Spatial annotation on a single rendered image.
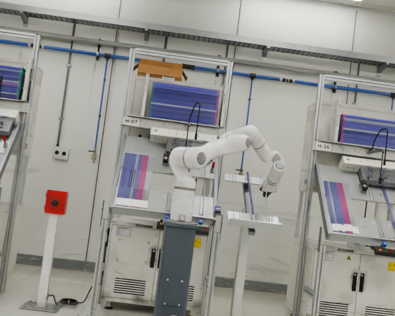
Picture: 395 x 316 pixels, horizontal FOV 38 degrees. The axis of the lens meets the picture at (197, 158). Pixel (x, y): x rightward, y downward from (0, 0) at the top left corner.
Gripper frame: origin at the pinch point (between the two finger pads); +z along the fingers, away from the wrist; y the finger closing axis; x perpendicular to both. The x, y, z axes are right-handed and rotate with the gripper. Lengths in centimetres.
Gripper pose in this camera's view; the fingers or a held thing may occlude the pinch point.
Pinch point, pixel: (266, 194)
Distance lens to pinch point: 399.7
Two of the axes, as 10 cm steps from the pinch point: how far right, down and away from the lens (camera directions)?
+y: -9.8, -1.3, -1.4
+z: -1.9, 6.3, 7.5
